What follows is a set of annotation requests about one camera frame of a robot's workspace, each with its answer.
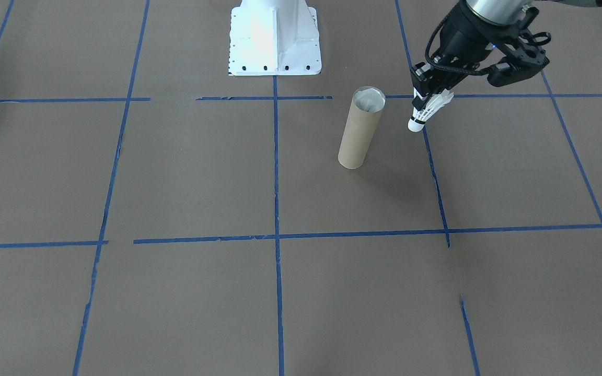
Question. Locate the white feather shuttlecock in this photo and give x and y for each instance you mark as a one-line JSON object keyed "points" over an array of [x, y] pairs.
{"points": [[370, 101], [431, 107]]}

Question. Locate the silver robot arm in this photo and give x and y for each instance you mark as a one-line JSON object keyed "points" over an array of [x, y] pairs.
{"points": [[494, 10]]}

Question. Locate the brown cardboard tube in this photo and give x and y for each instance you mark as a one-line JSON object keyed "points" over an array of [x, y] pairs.
{"points": [[358, 136]]}

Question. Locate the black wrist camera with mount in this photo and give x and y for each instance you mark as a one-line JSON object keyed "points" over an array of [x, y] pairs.
{"points": [[518, 65]]}

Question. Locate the white square base plate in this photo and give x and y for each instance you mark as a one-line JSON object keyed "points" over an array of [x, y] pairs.
{"points": [[275, 42]]}

